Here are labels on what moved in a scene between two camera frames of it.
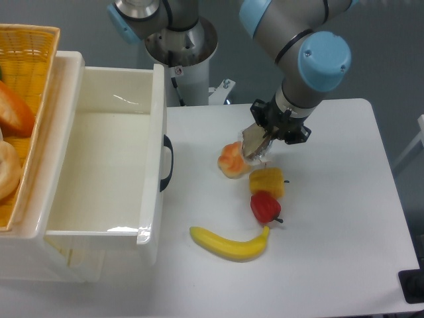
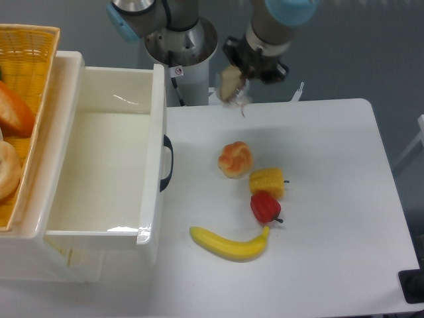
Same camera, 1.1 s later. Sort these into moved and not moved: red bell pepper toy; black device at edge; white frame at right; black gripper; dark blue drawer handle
Moved: black gripper
Not moved: black device at edge; white frame at right; red bell pepper toy; dark blue drawer handle
